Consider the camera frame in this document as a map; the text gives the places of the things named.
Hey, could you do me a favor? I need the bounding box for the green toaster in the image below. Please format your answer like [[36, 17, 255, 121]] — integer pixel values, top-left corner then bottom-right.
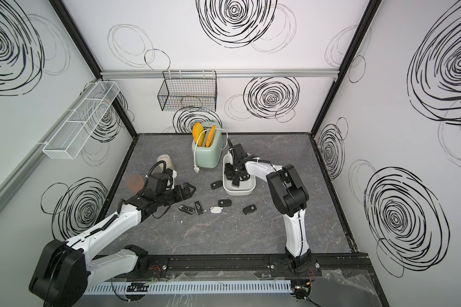
[[192, 122, 223, 172]]

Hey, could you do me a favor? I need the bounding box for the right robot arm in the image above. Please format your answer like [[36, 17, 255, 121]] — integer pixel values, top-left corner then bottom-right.
[[223, 141, 311, 272]]

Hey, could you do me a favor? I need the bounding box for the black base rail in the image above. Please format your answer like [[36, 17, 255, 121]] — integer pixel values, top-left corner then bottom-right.
[[144, 253, 372, 277]]

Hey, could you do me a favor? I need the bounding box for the black wire basket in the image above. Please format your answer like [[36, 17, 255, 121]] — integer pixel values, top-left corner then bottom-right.
[[157, 70, 218, 111]]

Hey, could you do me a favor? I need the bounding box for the orange toast slice right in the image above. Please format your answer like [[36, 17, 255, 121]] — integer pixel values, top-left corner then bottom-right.
[[205, 125, 216, 148]]

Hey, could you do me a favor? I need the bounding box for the black chrome Bentley key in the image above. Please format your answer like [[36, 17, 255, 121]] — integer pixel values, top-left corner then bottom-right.
[[194, 201, 204, 215]]

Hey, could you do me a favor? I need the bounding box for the white key tag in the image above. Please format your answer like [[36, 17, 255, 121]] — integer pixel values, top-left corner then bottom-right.
[[210, 206, 223, 214]]

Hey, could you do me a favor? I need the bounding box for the white mesh wall shelf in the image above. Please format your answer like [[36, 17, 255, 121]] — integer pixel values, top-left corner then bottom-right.
[[42, 81, 120, 160]]

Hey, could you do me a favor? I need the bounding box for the yellow toast slice left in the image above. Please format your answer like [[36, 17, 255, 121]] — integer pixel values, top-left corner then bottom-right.
[[192, 122, 206, 147]]

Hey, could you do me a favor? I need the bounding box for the white toaster cable with plug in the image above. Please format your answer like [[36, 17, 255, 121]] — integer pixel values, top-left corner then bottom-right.
[[193, 128, 229, 174]]

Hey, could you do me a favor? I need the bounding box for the white storage box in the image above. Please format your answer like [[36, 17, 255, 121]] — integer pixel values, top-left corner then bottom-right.
[[222, 152, 257, 196]]

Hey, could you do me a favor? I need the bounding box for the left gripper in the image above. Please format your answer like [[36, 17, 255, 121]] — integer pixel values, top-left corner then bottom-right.
[[157, 182, 197, 207]]

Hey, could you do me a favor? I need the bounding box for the black VW key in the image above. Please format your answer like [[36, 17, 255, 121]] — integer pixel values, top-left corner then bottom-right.
[[218, 199, 233, 207], [210, 180, 224, 189]]

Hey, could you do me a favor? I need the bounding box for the grey slotted cable duct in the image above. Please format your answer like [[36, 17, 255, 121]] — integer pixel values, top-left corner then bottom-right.
[[85, 280, 293, 296]]

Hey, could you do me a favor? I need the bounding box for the black Porsche key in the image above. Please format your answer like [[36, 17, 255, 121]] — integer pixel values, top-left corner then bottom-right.
[[178, 205, 195, 215]]

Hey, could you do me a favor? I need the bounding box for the beige textured cup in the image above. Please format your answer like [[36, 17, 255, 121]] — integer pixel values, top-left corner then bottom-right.
[[157, 154, 175, 171]]

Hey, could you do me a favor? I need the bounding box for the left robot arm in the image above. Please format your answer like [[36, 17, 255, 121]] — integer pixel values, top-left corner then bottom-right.
[[29, 170, 197, 306]]

